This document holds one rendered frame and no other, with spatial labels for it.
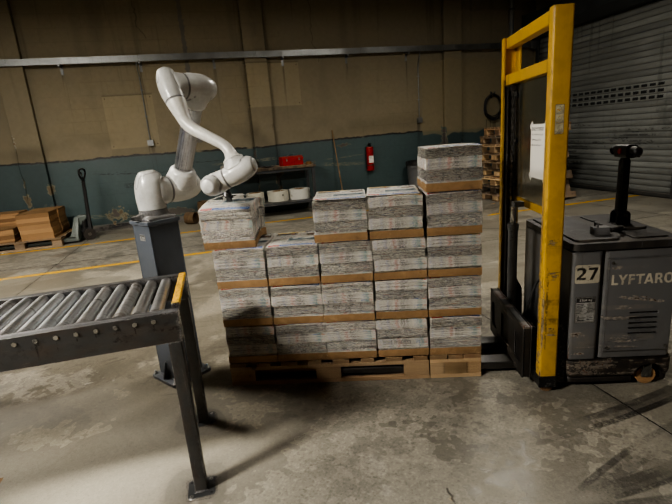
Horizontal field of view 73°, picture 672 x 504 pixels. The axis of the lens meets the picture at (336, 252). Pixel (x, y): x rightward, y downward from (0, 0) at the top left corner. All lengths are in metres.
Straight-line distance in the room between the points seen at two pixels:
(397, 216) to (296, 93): 7.01
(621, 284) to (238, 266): 1.97
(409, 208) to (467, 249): 0.38
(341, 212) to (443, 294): 0.71
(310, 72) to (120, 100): 3.46
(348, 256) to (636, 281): 1.44
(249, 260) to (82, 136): 7.04
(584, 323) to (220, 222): 1.96
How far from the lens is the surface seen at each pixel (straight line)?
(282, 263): 2.49
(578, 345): 2.69
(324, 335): 2.61
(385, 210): 2.39
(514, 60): 3.06
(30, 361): 1.95
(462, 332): 2.65
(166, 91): 2.50
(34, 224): 8.51
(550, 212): 2.36
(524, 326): 2.59
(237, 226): 2.48
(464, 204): 2.44
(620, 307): 2.69
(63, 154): 9.38
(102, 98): 9.24
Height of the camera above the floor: 1.39
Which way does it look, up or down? 15 degrees down
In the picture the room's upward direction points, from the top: 4 degrees counter-clockwise
